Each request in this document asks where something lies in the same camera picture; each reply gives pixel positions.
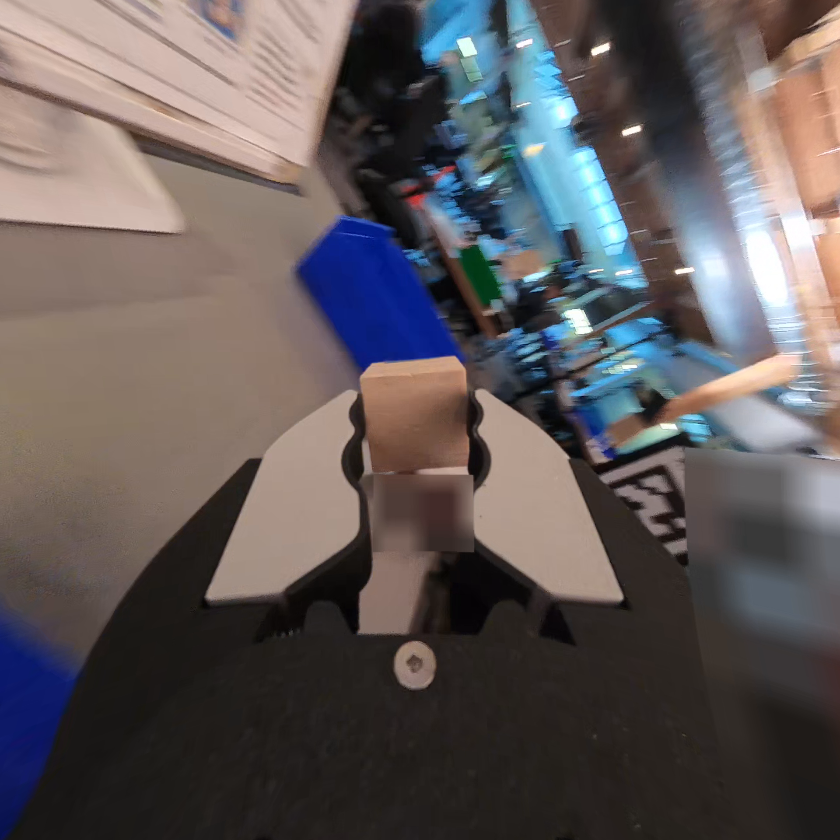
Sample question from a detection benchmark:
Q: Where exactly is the green panel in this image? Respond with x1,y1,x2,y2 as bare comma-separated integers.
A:
457,244,503,309

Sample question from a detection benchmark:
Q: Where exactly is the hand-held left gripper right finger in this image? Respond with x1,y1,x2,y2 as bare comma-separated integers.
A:
459,387,626,632

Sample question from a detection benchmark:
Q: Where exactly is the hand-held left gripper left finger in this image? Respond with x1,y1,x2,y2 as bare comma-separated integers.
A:
203,388,375,632

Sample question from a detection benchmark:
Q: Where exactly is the grey desk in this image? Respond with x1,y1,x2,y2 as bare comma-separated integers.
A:
0,141,427,657

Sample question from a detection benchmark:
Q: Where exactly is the printed instruction sheet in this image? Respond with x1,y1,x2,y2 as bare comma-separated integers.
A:
0,0,358,178

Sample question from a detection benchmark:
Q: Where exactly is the blue plastic bin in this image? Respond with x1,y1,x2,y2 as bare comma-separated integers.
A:
295,217,468,395
0,597,83,840

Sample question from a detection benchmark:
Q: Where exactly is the wooden cube with blue stripe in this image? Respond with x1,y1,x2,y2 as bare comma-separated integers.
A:
360,356,469,475

